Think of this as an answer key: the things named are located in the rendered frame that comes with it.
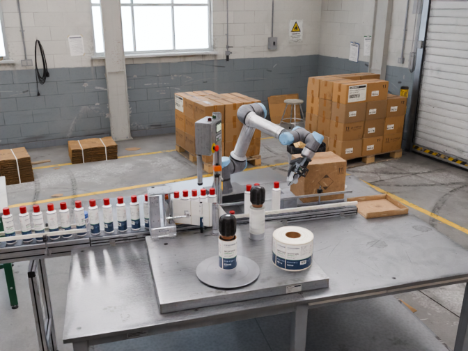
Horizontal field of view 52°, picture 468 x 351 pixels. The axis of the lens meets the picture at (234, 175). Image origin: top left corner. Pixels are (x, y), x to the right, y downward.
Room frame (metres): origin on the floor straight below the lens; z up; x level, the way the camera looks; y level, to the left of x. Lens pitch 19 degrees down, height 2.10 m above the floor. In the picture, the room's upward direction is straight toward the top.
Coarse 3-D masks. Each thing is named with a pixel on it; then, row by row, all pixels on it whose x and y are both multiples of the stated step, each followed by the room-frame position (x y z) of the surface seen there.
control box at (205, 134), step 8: (200, 120) 2.69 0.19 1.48; (216, 120) 2.72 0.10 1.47; (200, 128) 2.64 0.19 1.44; (208, 128) 2.63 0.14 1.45; (200, 136) 2.65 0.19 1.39; (208, 136) 2.63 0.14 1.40; (200, 144) 2.65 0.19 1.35; (208, 144) 2.63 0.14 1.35; (216, 144) 2.70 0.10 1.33; (200, 152) 2.65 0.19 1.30; (208, 152) 2.63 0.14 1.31
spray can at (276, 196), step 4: (276, 184) 2.72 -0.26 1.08; (272, 188) 2.75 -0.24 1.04; (276, 188) 2.73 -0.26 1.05; (272, 192) 2.73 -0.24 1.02; (276, 192) 2.72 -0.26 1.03; (280, 192) 2.73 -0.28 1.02; (272, 196) 2.73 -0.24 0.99; (276, 196) 2.72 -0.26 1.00; (280, 196) 2.74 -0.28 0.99; (272, 200) 2.73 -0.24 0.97; (276, 200) 2.72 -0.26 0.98; (272, 204) 2.73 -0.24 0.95; (276, 204) 2.72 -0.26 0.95; (272, 208) 2.73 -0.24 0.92; (276, 208) 2.72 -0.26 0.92
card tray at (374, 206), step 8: (352, 200) 3.02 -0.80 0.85; (360, 200) 3.04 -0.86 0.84; (368, 200) 3.05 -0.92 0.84; (376, 200) 3.06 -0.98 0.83; (384, 200) 3.06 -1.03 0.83; (392, 200) 3.01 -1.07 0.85; (360, 208) 2.92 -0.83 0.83; (368, 208) 2.92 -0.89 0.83; (376, 208) 2.92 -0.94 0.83; (384, 208) 2.92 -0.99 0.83; (392, 208) 2.92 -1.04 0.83; (400, 208) 2.92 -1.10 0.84; (408, 208) 2.84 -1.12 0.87; (368, 216) 2.77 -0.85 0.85; (376, 216) 2.78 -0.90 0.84; (384, 216) 2.80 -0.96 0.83
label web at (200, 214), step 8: (176, 200) 2.51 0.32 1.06; (168, 208) 2.45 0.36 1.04; (176, 208) 2.51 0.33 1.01; (184, 208) 2.50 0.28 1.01; (192, 208) 2.49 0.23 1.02; (200, 208) 2.46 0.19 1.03; (208, 208) 2.47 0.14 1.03; (168, 216) 2.46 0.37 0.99; (176, 216) 2.51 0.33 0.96; (192, 216) 2.49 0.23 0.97; (200, 216) 2.46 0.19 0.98; (208, 216) 2.47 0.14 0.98; (192, 224) 2.49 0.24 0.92; (200, 224) 2.47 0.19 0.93; (208, 224) 2.47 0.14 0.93
